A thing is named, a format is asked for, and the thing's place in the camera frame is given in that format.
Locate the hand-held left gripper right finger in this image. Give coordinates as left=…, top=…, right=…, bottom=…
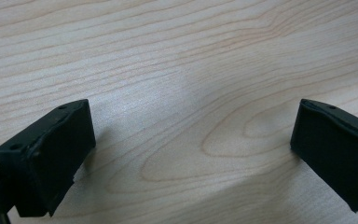
left=289, top=98, right=358, bottom=216

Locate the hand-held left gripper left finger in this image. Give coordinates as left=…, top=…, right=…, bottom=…
left=0, top=98, right=97, bottom=218

